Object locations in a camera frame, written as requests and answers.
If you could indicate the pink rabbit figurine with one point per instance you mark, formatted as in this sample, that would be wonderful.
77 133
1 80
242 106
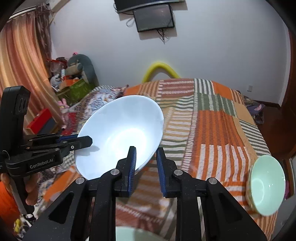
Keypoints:
64 107

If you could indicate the green storage box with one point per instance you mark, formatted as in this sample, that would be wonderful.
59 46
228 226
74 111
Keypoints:
76 92

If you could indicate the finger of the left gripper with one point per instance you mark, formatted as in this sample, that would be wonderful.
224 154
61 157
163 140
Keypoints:
27 152
47 139

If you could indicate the patterned quilt blanket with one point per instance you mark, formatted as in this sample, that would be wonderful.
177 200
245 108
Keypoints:
78 115

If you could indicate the black wall television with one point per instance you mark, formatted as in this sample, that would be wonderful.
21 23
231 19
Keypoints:
128 5

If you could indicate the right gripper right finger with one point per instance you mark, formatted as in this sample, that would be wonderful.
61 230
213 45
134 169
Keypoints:
204 208

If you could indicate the brown wooden door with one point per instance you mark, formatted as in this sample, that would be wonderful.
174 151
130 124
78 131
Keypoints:
287 124

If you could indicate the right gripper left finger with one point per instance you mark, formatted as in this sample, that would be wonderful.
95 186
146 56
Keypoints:
86 209

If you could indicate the grey plush toy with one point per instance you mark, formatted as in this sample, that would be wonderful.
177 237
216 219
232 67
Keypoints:
86 67

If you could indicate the orange striped curtain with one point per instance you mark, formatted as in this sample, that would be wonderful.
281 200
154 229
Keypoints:
22 64

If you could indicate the dark brown side curtain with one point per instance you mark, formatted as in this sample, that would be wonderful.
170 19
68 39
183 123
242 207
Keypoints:
42 23

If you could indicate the red gift box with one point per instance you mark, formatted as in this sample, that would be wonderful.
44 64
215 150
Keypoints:
39 121

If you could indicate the white bowl black dots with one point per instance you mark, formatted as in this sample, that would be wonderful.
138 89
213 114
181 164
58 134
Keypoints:
132 120

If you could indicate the small black wall monitor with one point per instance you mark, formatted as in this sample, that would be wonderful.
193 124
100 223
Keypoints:
156 17

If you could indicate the mint green bowl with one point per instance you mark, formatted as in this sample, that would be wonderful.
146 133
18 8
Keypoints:
265 186

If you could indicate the person's left hand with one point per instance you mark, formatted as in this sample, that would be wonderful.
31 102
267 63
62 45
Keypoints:
30 185

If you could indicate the mint green plate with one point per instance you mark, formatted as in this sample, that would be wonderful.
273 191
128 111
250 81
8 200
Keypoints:
135 234

